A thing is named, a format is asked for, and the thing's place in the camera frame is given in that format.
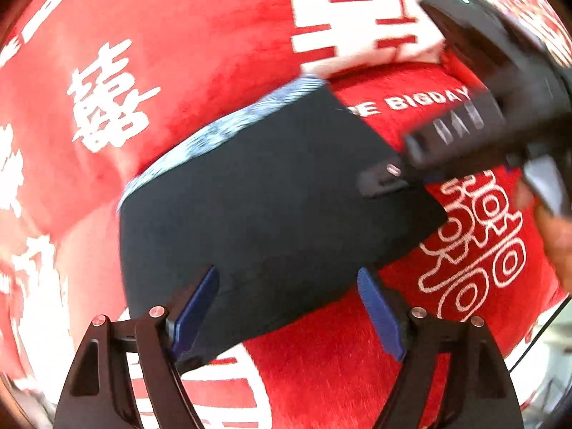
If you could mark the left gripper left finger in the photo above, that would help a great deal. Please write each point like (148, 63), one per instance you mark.
(98, 392)

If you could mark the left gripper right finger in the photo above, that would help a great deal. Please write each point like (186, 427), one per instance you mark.
(478, 392)

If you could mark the black pants with blue trim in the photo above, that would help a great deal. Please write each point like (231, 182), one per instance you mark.
(268, 195)

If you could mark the person's right hand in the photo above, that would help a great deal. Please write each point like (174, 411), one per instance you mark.
(556, 234)

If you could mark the red sofa cover with characters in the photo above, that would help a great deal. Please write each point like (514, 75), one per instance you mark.
(93, 92)

